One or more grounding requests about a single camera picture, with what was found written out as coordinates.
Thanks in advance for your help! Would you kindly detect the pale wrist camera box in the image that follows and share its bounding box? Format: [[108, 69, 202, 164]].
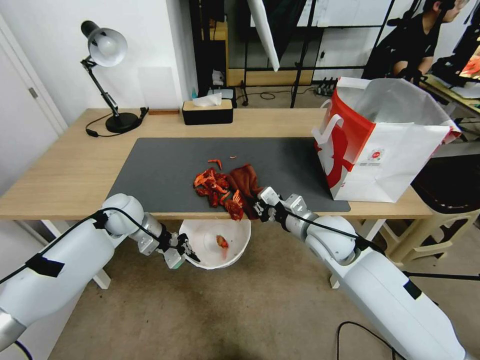
[[164, 248, 186, 271], [258, 186, 283, 207]]

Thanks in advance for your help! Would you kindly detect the black and white desk lamp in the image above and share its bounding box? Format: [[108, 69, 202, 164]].
[[79, 20, 141, 133]]

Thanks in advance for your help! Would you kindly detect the beige plastic stool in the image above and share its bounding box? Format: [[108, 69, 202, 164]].
[[378, 153, 480, 264]]

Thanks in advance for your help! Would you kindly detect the black power strip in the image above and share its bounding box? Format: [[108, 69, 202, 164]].
[[316, 77, 337, 95]]

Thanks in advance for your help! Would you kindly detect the person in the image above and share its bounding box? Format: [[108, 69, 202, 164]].
[[365, 0, 461, 82]]

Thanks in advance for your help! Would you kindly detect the large red shrimp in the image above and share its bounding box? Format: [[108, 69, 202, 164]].
[[224, 189, 245, 222]]

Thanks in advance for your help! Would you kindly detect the black tissue box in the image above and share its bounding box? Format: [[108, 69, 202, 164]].
[[181, 100, 235, 126]]

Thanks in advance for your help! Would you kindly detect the white reflector panel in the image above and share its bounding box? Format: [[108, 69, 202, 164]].
[[247, 0, 282, 73]]

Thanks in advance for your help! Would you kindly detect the white round container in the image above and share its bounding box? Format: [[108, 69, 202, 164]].
[[178, 218, 252, 271]]

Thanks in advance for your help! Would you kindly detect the red and white takeout bag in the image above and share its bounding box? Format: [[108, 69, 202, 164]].
[[311, 76, 463, 204]]

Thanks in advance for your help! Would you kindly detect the black tripod stand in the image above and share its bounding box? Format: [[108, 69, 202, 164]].
[[290, 0, 320, 110]]

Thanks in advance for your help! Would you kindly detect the red shrimp shell pile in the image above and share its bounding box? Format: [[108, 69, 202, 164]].
[[191, 168, 230, 208]]

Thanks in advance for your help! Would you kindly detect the dark red towel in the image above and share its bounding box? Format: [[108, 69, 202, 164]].
[[228, 162, 266, 221]]

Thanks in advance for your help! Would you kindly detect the black floor cable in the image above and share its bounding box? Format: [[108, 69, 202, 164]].
[[337, 320, 395, 360]]

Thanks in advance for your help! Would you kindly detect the white tissue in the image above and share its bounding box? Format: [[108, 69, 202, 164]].
[[190, 91, 223, 109]]

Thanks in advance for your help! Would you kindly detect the dark grey table mat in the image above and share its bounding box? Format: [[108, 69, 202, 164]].
[[105, 137, 352, 213]]

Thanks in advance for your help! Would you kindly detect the black lamp cable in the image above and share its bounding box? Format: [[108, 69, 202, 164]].
[[85, 111, 114, 138]]

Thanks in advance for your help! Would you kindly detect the wooden table with white legs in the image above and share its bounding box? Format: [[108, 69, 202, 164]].
[[0, 108, 444, 290]]

